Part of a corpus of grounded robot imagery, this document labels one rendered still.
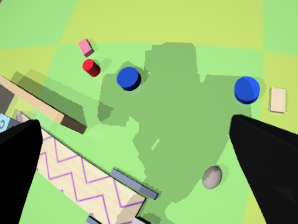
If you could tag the small pink block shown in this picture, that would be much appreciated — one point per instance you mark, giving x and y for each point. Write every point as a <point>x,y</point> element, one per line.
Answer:
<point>86,50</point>

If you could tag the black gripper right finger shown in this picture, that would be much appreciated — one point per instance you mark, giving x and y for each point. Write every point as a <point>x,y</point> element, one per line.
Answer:
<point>268,157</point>

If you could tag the red cylinder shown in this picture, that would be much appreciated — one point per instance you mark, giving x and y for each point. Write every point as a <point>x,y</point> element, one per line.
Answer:
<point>92,68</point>

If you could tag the grey sphere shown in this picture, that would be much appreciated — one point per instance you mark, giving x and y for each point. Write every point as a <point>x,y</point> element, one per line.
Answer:
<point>212,177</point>

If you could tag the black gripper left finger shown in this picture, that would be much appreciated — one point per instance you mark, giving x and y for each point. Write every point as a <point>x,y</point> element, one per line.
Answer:
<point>19,151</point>

